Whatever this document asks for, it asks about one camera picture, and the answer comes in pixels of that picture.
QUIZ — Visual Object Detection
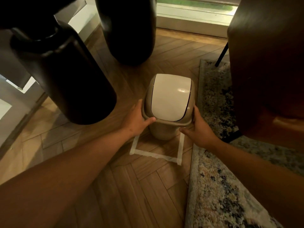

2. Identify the person's left hand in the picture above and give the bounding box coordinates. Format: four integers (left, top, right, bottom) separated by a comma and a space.
121, 99, 157, 138

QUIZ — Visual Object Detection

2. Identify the person's right hand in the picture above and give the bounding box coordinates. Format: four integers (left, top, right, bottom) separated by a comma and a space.
178, 105, 219, 150

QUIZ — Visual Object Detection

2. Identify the beige trash bin body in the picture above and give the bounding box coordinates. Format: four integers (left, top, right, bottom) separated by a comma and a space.
148, 122, 182, 141

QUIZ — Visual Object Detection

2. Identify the white tape square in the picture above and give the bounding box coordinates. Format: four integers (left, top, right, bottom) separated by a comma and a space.
129, 133, 185, 166

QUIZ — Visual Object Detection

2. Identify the swing lid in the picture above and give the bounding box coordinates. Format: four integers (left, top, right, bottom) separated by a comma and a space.
142, 73, 196, 127

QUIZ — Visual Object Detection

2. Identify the person's left forearm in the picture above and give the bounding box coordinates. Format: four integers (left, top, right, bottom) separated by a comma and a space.
0, 128, 133, 228

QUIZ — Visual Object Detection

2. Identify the person's right forearm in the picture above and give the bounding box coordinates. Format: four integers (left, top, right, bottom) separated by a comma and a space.
209, 140, 304, 228

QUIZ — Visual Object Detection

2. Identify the patterned grey rug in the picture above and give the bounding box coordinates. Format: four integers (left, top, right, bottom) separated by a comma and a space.
185, 59, 304, 228

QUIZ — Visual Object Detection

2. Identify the brown leather chair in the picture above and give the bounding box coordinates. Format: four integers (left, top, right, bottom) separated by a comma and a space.
215, 0, 304, 152

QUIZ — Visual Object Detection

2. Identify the narrow grey curtain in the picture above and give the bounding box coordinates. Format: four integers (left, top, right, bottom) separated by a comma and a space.
0, 29, 33, 91

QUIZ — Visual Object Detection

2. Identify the white window frame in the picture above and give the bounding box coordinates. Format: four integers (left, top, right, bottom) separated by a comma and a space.
156, 0, 238, 38

